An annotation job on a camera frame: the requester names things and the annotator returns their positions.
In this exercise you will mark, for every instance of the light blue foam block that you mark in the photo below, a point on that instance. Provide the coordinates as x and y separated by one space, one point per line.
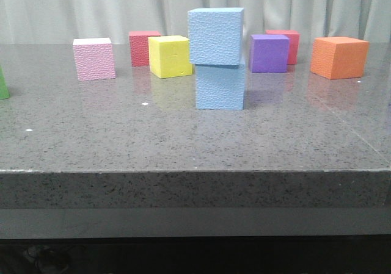
215 35
220 86

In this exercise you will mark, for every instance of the yellow foam block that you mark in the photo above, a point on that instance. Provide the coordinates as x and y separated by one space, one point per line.
169 56

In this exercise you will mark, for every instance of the red foam block left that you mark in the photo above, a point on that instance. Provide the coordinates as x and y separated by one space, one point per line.
139 50

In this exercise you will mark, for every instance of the red foam block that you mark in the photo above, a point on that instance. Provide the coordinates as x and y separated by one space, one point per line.
294 37
139 50

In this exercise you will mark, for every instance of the purple foam block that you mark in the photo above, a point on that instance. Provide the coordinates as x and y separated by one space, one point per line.
268 53

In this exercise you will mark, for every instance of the pink foam block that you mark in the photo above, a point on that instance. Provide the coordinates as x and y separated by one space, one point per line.
94 58

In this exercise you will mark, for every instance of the red foam block right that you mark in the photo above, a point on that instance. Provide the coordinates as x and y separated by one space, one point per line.
294 37

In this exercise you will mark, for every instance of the orange foam block right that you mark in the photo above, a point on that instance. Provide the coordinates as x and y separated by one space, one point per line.
339 57

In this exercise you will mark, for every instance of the green foam block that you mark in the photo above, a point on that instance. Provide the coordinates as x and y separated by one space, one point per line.
4 92

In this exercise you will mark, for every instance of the grey curtain backdrop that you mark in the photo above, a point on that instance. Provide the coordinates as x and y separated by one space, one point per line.
60 21

